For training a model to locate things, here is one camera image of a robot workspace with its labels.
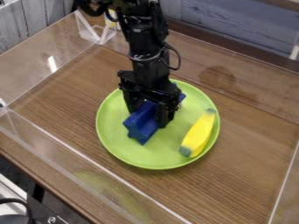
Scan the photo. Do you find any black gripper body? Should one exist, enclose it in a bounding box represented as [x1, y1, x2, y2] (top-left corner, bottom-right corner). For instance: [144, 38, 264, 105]
[117, 55, 183, 103]

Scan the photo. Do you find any black cable on floor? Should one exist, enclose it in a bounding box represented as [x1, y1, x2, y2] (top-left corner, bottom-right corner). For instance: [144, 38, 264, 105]
[0, 197, 40, 224]

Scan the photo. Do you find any blue plastic block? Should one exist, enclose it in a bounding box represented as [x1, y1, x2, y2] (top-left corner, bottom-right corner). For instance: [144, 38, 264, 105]
[123, 93, 185, 145]

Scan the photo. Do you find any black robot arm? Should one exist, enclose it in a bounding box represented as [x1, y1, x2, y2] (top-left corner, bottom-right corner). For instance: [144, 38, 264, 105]
[75, 0, 181, 128]

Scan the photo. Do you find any green round plate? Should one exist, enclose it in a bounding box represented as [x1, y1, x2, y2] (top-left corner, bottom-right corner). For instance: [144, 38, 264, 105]
[96, 80, 220, 170]

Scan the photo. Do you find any clear acrylic enclosure wall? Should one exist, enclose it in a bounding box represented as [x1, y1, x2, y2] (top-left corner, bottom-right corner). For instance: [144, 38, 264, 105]
[0, 15, 299, 224]

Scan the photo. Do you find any yellow toy banana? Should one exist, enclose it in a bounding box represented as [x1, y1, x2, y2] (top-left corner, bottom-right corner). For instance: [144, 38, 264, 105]
[179, 108, 216, 158]

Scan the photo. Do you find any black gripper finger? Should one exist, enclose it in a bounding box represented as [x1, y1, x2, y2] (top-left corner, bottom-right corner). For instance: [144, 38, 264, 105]
[121, 87, 145, 113]
[155, 97, 180, 128]

